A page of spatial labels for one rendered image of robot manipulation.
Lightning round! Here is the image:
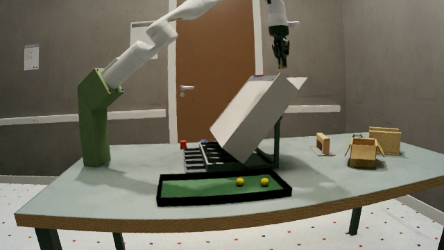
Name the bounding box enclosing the red plug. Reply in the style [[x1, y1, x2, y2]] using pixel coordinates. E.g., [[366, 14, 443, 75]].
[[180, 140, 187, 149]]

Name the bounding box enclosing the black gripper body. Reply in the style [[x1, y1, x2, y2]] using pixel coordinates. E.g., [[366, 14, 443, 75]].
[[268, 25, 289, 49]]

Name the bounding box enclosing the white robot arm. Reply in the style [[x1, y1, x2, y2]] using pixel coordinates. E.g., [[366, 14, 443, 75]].
[[101, 0, 300, 89]]

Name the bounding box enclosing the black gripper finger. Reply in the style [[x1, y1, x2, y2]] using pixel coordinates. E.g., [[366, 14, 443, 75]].
[[272, 41, 281, 69], [276, 38, 290, 69]]

